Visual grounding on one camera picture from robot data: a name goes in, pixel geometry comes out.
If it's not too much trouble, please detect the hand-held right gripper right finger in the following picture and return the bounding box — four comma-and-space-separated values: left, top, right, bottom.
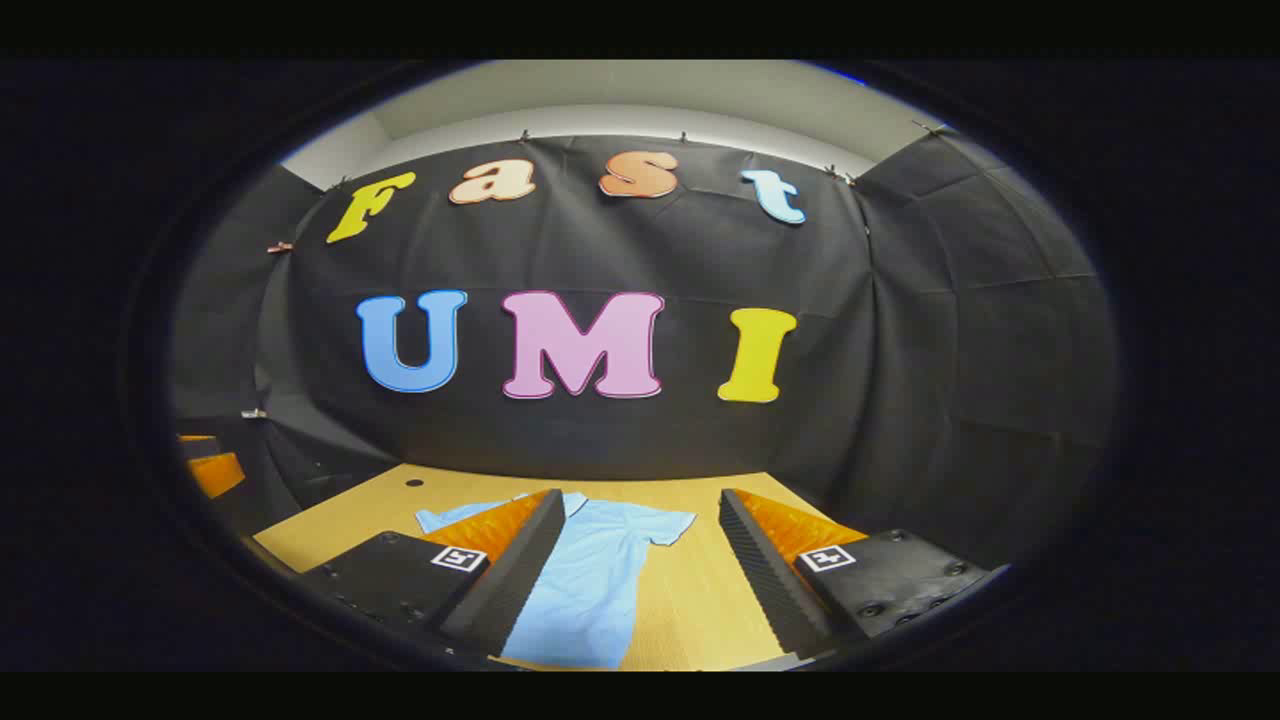
718, 488, 1011, 661

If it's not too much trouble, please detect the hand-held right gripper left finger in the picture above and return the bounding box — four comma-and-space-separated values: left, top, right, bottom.
298, 488, 567, 661

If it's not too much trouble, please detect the light blue T-shirt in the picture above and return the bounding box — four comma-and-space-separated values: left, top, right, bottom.
415, 490, 698, 669

